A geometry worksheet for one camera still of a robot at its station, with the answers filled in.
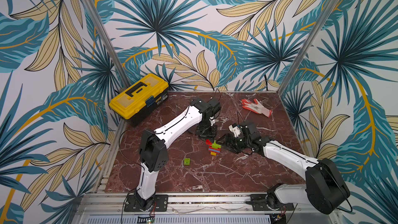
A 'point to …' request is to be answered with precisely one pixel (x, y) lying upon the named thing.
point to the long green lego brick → (215, 145)
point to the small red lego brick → (208, 142)
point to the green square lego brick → (187, 161)
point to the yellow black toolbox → (148, 92)
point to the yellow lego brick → (213, 153)
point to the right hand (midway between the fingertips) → (219, 144)
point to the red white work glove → (256, 107)
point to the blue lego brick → (214, 150)
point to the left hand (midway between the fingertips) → (210, 143)
